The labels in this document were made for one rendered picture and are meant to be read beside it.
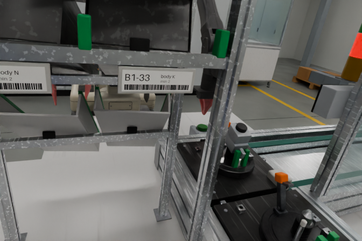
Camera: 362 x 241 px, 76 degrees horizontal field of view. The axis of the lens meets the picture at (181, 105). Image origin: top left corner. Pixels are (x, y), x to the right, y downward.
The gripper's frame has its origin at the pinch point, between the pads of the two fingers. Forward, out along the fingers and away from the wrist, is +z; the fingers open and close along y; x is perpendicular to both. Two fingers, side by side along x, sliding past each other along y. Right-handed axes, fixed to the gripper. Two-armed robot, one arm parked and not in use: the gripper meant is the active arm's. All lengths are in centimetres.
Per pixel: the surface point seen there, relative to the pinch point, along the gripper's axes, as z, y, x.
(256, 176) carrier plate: 5.7, 3.5, -28.9
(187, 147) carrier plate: 5.8, -10.5, -12.5
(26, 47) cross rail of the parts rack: -28, -43, -43
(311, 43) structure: 14, 704, 572
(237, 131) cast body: -5.9, -2.8, -24.2
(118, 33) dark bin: -29, -35, -38
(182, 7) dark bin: -33, -27, -37
